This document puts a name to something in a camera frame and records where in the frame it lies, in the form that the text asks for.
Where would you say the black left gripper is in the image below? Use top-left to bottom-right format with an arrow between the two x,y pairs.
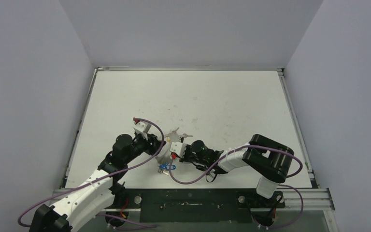
124,132 -> 165,164

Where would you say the blue key tag white label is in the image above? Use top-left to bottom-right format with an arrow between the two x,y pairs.
159,163 -> 176,171

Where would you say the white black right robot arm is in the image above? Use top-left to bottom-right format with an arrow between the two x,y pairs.
171,134 -> 300,207

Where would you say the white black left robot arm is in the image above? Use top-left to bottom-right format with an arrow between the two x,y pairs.
29,134 -> 165,232

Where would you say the aluminium table frame rail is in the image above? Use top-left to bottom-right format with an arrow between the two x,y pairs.
52,188 -> 335,212

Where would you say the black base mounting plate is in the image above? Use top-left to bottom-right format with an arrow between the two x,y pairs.
93,188 -> 285,224

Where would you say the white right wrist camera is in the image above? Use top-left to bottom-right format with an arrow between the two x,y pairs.
170,142 -> 186,158

